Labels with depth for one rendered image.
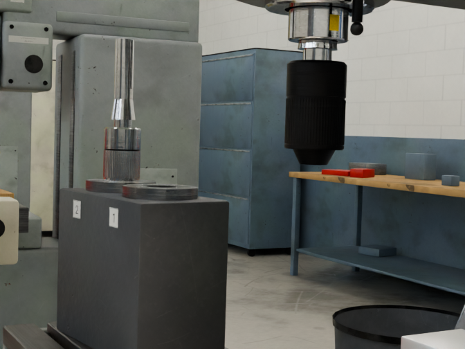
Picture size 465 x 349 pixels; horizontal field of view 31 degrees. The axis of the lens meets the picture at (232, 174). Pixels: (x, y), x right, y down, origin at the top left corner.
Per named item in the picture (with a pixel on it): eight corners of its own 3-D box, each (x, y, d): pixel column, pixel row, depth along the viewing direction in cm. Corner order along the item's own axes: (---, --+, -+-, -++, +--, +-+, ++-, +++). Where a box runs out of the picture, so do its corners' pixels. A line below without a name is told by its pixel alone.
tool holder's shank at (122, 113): (140, 127, 106) (142, 40, 105) (123, 127, 103) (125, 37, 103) (122, 127, 108) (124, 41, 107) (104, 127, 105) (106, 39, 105)
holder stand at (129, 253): (135, 372, 90) (140, 190, 89) (55, 329, 108) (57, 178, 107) (225, 358, 97) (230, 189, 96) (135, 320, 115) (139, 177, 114)
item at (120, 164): (147, 181, 106) (148, 136, 106) (122, 182, 103) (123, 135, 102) (120, 179, 109) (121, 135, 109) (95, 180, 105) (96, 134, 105)
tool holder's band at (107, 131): (148, 136, 106) (148, 128, 106) (123, 135, 102) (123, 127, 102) (121, 135, 109) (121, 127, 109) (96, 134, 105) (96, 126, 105)
